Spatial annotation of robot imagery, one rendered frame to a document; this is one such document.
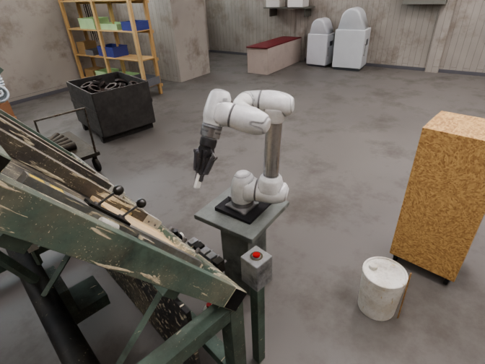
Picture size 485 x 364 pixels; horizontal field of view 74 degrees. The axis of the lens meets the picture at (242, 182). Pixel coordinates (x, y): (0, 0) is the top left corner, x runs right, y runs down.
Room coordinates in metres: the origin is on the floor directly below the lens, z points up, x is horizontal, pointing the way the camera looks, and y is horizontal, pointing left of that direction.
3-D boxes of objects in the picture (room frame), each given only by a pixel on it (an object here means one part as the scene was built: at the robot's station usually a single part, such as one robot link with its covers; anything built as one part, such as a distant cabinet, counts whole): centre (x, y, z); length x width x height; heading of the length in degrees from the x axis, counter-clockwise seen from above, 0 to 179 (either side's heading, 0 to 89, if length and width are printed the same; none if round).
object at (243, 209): (1.92, 0.02, 0.80); 0.22 x 0.18 x 0.06; 50
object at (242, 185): (1.90, -0.01, 0.94); 0.18 x 0.16 x 0.22; 73
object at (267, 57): (9.92, -1.13, 0.35); 2.02 x 0.65 x 0.69; 144
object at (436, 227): (2.02, -1.57, 0.63); 0.50 x 0.42 x 1.25; 46
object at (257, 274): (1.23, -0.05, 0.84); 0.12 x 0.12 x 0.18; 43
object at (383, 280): (1.58, -0.98, 0.24); 0.32 x 0.30 x 0.47; 54
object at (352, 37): (9.28, -3.12, 0.75); 0.84 x 0.69 x 1.50; 54
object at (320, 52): (9.87, -2.43, 0.62); 0.63 x 0.56 x 1.24; 54
